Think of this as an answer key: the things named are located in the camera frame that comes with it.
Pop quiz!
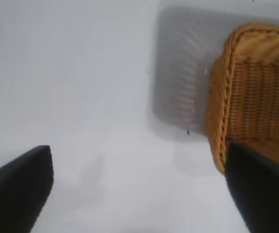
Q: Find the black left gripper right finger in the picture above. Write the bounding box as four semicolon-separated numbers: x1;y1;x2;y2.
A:
225;142;279;233

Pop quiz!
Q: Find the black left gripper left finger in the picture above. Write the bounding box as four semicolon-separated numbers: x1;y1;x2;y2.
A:
0;145;55;233

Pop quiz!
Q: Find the brown woven wicker basket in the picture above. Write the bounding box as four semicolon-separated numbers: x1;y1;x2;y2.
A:
206;22;279;175

